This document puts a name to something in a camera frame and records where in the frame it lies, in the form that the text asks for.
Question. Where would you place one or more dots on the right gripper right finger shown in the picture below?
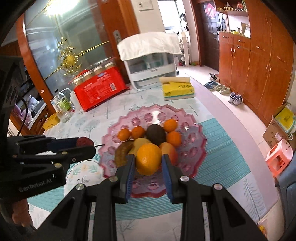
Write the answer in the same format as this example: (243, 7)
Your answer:
(227, 219)

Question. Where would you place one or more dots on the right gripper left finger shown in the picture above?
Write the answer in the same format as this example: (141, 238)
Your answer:
(89, 211)

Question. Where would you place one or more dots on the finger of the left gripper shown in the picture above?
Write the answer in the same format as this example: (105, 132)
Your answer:
(39, 144)
(72, 155)

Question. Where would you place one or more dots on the red lychee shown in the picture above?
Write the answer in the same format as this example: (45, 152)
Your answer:
(84, 141)

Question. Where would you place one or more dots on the brown ripe banana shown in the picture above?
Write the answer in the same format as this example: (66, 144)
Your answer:
(121, 153)

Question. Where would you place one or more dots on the orange tangerine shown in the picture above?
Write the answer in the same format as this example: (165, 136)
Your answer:
(138, 132)
(124, 134)
(170, 125)
(174, 138)

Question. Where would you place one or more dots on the yellow pear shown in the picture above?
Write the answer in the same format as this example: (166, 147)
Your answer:
(137, 144)

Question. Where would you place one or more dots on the small yellow kumquat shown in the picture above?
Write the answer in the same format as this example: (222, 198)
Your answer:
(148, 159)

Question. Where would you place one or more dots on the dark avocado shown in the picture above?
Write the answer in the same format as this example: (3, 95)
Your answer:
(156, 134)

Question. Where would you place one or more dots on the red apple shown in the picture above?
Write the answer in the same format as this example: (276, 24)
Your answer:
(169, 149)

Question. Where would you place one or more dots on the white floral plate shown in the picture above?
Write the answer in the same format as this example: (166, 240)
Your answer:
(87, 172)

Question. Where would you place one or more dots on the tree pattern tablecloth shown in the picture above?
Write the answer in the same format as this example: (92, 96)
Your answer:
(265, 209)

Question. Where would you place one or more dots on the small yellow box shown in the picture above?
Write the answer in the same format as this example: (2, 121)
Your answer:
(51, 121)

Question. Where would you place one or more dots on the clear drinking glass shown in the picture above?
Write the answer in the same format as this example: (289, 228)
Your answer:
(64, 115)

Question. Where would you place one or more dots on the white squeeze bottle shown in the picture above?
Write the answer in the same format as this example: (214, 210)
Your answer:
(75, 101)

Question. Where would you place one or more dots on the clear plastic bottle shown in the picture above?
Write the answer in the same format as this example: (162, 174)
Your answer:
(63, 102)

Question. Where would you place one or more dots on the teal striped placemat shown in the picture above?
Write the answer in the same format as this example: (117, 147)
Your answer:
(223, 164)

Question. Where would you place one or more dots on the blue chair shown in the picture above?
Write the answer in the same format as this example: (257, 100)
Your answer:
(286, 184)

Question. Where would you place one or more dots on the pink plastic fruit bowl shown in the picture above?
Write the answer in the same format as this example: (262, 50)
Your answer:
(191, 152)

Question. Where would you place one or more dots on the red packaged box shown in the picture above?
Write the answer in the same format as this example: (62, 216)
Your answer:
(100, 88)

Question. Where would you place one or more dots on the pink plastic stool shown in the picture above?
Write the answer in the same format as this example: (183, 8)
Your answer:
(279, 157)

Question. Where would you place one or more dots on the cardboard box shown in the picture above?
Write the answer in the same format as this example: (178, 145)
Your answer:
(281, 127)

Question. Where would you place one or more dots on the glass sliding door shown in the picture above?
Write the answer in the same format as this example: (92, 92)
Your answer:
(58, 39)

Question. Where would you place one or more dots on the yellow tissue pack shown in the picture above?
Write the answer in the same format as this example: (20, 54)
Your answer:
(177, 88)

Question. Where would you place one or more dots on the white appliance with cloth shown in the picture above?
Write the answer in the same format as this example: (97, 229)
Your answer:
(148, 57)

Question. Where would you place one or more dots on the wooden cabinet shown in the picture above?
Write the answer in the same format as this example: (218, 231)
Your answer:
(258, 67)

